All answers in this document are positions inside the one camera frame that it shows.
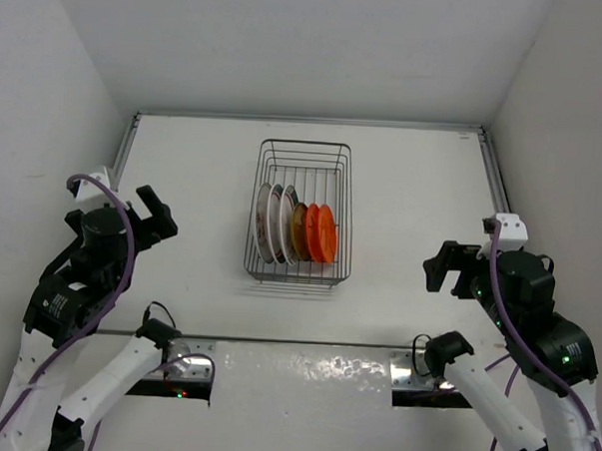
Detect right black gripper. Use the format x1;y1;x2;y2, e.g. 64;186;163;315
420;235;518;331

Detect orange plate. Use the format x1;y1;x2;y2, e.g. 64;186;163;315
317;205;337;262
304;203;323;262

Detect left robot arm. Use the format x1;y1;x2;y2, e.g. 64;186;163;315
0;175;182;451

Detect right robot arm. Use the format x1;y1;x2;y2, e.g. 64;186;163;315
423;240;602;451

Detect white patterned plate leftmost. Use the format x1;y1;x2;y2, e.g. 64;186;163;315
253;183;274;264

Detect white plate green rim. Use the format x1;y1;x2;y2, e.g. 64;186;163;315
266;184;286;263

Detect white plate dark rim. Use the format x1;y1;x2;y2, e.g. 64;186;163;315
278;185;299;266

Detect yellow brown plate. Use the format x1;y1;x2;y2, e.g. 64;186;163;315
291;203;310;261

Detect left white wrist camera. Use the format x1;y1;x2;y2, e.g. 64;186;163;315
66;166;118;213

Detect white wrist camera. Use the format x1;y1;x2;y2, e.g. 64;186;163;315
478;213;528;256
66;166;118;213

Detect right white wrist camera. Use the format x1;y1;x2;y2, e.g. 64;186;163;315
478;213;528;256

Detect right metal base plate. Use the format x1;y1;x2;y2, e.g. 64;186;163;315
388;348;455;392

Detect metal base plate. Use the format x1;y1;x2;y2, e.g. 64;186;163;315
388;348;455;392
158;338;216;382

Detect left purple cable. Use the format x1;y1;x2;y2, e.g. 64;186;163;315
0;171;224;451

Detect metal wire dish rack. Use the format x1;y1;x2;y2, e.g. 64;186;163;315
244;139;353;287

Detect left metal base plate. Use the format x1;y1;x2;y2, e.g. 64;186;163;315
158;338;216;382

